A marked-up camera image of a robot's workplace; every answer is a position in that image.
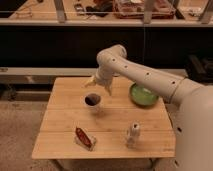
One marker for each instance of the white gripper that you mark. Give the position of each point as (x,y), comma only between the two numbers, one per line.
(102,77)

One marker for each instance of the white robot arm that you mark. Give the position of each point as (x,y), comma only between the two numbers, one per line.
(194,123)

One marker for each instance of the green ceramic bowl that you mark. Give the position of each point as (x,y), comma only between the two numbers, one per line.
(142,96)

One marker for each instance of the light wooden table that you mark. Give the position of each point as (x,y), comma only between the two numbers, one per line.
(66,110)

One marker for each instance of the red snack packet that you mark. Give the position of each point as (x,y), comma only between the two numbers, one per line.
(84,140)

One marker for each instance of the dark items on shelf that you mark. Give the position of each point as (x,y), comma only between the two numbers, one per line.
(101,8)

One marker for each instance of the wicker tray on shelf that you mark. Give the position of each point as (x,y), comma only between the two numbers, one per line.
(162,9)

